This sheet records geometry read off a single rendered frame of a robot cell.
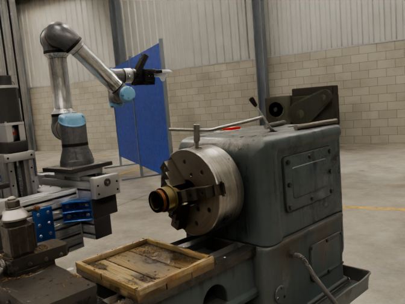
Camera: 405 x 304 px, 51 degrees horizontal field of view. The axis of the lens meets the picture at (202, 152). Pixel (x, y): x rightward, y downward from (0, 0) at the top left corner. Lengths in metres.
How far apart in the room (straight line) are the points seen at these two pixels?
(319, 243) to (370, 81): 9.60
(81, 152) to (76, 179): 0.12
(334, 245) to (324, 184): 0.28
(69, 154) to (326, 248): 1.18
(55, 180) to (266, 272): 1.05
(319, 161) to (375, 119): 9.54
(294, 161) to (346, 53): 9.83
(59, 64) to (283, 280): 1.36
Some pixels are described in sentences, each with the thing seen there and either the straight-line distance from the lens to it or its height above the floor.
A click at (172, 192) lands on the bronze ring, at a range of 1.45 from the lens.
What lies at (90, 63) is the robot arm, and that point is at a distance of 2.04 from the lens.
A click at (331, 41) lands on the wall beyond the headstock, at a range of 11.57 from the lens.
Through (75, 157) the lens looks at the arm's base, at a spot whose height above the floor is 1.20.
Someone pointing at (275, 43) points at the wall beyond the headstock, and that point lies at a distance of 12.00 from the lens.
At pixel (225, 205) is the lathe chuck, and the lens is 1.46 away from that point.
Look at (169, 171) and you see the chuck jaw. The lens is 1.53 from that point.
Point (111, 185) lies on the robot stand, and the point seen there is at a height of 1.07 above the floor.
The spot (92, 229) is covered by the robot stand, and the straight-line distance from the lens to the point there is 1.93.
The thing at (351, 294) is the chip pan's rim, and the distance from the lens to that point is 1.96.
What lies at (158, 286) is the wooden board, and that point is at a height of 0.89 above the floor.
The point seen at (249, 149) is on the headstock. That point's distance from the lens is 1.51.
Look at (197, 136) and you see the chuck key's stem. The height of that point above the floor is 1.28.
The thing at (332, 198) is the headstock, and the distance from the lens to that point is 1.94.
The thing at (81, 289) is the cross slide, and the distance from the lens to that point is 1.14.
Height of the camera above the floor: 1.40
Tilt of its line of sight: 7 degrees down
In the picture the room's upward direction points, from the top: 5 degrees counter-clockwise
